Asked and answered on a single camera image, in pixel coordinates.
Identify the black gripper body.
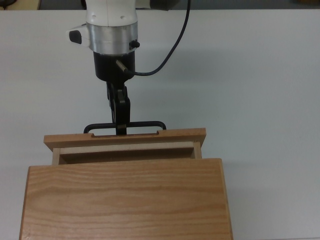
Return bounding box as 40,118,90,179
93,51,137,83

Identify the wooden drawer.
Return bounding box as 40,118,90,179
43,127,207,166

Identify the wooden cabinet box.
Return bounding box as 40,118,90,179
18,157,235,240

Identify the tan wooden desk edge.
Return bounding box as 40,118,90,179
0,0,41,11

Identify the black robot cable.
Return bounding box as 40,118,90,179
116,0,192,76

